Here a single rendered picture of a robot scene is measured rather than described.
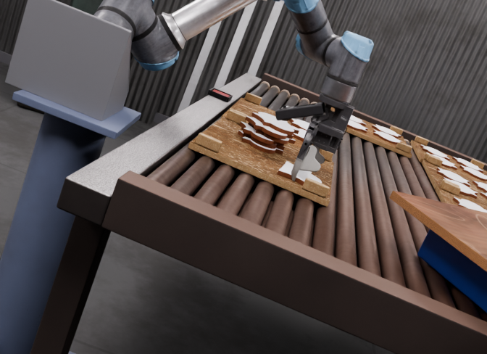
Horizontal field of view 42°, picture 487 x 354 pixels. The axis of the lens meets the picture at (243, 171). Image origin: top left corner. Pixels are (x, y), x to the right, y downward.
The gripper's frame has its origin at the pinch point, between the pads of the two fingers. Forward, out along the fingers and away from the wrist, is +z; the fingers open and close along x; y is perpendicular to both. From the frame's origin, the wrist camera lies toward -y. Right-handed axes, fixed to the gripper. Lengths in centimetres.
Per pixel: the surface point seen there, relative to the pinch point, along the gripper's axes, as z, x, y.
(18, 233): 45, -4, -62
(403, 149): 1, 105, 29
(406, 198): -9.3, -20.7, 24.2
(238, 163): 0.8, -10.0, -12.1
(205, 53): 18, 287, -109
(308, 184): -0.8, -8.6, 4.5
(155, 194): -1, -54, -16
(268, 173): 0.7, -7.8, -5.1
